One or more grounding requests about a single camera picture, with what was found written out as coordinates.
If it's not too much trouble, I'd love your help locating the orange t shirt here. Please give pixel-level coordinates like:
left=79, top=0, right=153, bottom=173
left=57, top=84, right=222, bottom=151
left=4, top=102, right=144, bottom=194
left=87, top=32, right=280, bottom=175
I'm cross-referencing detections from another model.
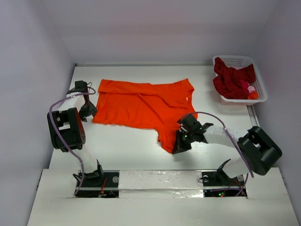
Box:
left=92, top=79, right=195, bottom=153

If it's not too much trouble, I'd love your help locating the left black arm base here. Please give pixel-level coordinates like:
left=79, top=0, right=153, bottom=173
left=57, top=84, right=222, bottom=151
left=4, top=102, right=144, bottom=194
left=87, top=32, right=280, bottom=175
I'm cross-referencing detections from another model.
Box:
left=73, top=170, right=119, bottom=198

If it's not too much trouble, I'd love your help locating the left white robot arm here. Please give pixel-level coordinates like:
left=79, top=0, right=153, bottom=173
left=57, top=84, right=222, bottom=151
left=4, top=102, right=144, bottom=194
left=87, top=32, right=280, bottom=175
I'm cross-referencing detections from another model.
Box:
left=47, top=81, right=104, bottom=186

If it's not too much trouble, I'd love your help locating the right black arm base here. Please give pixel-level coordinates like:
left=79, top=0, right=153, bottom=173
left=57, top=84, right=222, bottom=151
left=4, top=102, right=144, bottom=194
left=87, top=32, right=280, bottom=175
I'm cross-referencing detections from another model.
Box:
left=198, top=159, right=248, bottom=198

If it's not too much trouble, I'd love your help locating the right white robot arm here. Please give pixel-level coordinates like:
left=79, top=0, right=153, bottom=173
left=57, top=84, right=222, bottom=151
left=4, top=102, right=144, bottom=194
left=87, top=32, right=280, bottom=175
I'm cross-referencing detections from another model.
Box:
left=172, top=113, right=283, bottom=185

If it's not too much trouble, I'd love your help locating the dark red t shirt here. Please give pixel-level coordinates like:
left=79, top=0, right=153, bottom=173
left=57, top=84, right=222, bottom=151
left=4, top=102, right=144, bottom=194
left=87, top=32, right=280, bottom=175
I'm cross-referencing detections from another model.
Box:
left=213, top=57, right=256, bottom=99

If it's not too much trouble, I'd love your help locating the pink cloth in basket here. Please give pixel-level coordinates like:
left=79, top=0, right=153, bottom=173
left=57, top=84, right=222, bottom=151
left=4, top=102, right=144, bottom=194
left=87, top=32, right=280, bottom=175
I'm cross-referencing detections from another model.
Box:
left=240, top=80, right=255, bottom=95

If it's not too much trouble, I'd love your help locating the small orange cloth in basket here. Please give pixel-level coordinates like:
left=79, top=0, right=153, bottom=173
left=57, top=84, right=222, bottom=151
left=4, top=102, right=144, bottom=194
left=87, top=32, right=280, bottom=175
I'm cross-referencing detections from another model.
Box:
left=248, top=91, right=258, bottom=100

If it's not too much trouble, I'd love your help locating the white plastic basket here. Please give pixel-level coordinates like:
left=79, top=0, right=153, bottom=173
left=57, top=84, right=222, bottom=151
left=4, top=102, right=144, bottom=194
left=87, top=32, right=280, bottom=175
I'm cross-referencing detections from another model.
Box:
left=213, top=55, right=267, bottom=105

